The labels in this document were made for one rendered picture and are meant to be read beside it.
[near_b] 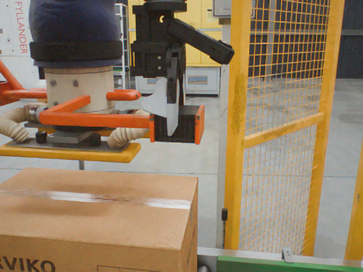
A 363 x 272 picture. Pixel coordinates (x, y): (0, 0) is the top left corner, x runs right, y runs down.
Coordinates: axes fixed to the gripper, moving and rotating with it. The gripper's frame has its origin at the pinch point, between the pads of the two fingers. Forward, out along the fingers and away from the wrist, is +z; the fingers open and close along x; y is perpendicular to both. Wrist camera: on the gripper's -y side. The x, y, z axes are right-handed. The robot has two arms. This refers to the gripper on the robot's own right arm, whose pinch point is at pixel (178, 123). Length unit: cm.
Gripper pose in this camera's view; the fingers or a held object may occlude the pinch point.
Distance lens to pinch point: 60.5
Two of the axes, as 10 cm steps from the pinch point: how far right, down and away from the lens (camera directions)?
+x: -1.4, 2.7, -9.5
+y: -9.9, -0.4, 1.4
